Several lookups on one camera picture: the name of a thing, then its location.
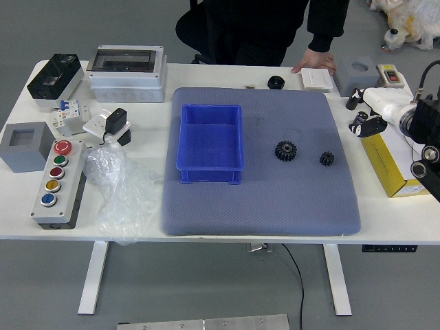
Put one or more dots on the person's hand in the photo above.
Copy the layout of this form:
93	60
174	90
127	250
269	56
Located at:
316	60

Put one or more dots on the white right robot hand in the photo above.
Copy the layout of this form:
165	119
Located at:
385	103

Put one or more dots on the small black gear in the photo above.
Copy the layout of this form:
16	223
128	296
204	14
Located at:
324	161

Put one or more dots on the big black gear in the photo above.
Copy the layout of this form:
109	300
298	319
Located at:
280	156

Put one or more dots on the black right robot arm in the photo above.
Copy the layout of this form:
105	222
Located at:
426	117

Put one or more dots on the grey box with round hole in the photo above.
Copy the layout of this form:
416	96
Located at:
354	80

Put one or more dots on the black round nut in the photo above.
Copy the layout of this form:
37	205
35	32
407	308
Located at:
276	83

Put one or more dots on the blue plastic box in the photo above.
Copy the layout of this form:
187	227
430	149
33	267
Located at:
209	144

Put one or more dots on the grey windowed distribution box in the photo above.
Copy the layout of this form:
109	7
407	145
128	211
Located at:
127	86

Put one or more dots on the grey five-button control box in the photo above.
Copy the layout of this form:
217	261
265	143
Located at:
44	209

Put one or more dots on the black capacitor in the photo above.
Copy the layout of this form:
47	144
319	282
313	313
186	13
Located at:
360	118

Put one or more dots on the brown capacitor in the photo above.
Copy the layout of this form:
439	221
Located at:
350	103

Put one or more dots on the yellow white carton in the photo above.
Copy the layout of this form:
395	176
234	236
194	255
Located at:
381	154

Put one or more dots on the person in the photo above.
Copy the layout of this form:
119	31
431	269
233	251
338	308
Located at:
261	27

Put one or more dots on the white yellow plush toy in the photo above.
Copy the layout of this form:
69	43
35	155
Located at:
405	20

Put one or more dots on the black office chair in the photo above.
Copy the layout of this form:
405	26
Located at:
187	27

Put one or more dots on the black table control panel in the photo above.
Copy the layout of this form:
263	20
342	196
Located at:
388	248

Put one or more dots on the grey-blue quilted mat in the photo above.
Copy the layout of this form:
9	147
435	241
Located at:
268	206

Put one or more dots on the white table leg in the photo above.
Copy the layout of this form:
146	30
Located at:
93	282
338	282

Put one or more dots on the black plug block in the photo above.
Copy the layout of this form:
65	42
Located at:
125	137

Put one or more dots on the black power adapter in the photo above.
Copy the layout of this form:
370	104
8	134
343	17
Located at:
115	120

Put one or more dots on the small white plastic part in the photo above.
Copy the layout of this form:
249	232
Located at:
86	113

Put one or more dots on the clear plastic bag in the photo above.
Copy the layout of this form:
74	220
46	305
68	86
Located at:
120	192

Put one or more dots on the white circuit breaker blue levers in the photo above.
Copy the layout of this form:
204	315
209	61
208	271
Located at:
70	108

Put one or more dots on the white breaker with orange mark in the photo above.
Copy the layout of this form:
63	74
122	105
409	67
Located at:
59	120

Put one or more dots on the silver metal plate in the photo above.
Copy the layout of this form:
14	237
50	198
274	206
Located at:
206	324

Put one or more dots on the grey cube with square recess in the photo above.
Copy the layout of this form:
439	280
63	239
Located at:
20	158

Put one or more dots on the white wall switch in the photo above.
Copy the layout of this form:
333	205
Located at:
316	79

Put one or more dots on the grey switch box red button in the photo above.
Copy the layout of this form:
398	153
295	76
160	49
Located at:
392	77

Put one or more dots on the metal bracket under table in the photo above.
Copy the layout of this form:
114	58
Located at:
258	247

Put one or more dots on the white wall socket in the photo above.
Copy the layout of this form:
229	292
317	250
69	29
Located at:
94	125

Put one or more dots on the black-lidded white enclosure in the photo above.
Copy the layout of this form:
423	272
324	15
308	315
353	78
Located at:
51	79

